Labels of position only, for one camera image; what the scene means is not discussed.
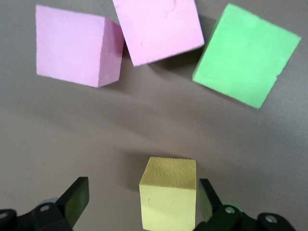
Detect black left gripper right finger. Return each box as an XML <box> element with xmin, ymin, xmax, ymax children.
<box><xmin>192</xmin><ymin>178</ymin><xmax>295</xmax><ymax>231</ymax></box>

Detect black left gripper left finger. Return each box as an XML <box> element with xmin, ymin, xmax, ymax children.
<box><xmin>0</xmin><ymin>177</ymin><xmax>90</xmax><ymax>231</ymax></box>

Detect yellow foam cube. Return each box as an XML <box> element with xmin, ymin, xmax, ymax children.
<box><xmin>139</xmin><ymin>156</ymin><xmax>197</xmax><ymax>231</ymax></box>

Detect brown table cover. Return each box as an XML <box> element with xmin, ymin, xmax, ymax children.
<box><xmin>0</xmin><ymin>0</ymin><xmax>308</xmax><ymax>231</ymax></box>

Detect green foam cube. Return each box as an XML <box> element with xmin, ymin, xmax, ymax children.
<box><xmin>192</xmin><ymin>3</ymin><xmax>302</xmax><ymax>109</ymax></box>

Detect pink foam cube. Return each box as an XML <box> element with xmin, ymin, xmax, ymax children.
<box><xmin>35</xmin><ymin>4</ymin><xmax>125</xmax><ymax>88</ymax></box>
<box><xmin>112</xmin><ymin>0</ymin><xmax>205</xmax><ymax>67</ymax></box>

